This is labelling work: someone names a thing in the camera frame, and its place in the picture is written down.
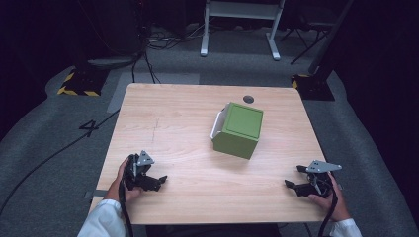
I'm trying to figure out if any grey round stand base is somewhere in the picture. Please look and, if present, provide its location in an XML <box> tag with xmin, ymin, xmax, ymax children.
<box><xmin>86</xmin><ymin>54</ymin><xmax>143</xmax><ymax>71</ymax></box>

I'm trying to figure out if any grey slanted metal pole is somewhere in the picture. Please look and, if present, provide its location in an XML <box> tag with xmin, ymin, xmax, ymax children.
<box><xmin>307</xmin><ymin>0</ymin><xmax>356</xmax><ymax>75</ymax></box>

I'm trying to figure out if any person's left hand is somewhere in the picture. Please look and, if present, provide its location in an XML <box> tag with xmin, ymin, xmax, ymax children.
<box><xmin>104</xmin><ymin>157</ymin><xmax>146</xmax><ymax>202</ymax></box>

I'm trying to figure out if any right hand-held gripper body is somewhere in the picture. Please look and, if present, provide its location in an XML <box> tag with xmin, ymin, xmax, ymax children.
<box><xmin>295</xmin><ymin>159</ymin><xmax>343</xmax><ymax>198</ymax></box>

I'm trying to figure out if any black yellow striped base plate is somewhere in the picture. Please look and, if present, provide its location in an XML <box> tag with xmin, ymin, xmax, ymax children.
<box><xmin>56</xmin><ymin>66</ymin><xmax>110</xmax><ymax>98</ymax></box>
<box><xmin>291</xmin><ymin>73</ymin><xmax>336</xmax><ymax>102</ymax></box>

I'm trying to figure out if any left hand-held gripper black cable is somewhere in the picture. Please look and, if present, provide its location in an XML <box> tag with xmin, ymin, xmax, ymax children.
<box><xmin>118</xmin><ymin>180</ymin><xmax>134</xmax><ymax>237</ymax></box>

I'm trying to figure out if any long black floor cable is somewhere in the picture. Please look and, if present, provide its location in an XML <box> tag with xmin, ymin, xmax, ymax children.
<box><xmin>0</xmin><ymin>109</ymin><xmax>121</xmax><ymax>217</ymax></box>

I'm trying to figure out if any right hand-held gripper black cable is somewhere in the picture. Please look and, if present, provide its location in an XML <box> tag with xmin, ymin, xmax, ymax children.
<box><xmin>317</xmin><ymin>189</ymin><xmax>339</xmax><ymax>237</ymax></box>

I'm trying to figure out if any white metal stand frame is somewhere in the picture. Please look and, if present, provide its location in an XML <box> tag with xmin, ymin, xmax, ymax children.
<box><xmin>200</xmin><ymin>0</ymin><xmax>287</xmax><ymax>62</ymax></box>

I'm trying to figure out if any person's right hand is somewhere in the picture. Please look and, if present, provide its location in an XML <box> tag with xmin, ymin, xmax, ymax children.
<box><xmin>307</xmin><ymin>173</ymin><xmax>352</xmax><ymax>222</ymax></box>

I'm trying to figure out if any black tripod stand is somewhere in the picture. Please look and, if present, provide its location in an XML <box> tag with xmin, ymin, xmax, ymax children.
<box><xmin>280</xmin><ymin>19</ymin><xmax>332</xmax><ymax>66</ymax></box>

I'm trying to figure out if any green storage box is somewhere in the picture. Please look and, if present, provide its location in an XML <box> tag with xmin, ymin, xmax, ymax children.
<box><xmin>209</xmin><ymin>101</ymin><xmax>265</xmax><ymax>161</ymax></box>

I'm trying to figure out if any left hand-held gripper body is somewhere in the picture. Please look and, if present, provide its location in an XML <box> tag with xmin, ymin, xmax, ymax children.
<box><xmin>124</xmin><ymin>150</ymin><xmax>156</xmax><ymax>192</ymax></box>

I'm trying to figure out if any bundle of black floor cables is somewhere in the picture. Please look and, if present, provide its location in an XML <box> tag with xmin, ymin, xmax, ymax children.
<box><xmin>130</xmin><ymin>24</ymin><xmax>206</xmax><ymax>85</ymax></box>

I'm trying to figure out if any hand-held gripper black cable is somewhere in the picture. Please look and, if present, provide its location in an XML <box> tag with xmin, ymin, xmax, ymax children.
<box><xmin>118</xmin><ymin>180</ymin><xmax>134</xmax><ymax>237</ymax></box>
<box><xmin>317</xmin><ymin>189</ymin><xmax>339</xmax><ymax>237</ymax></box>

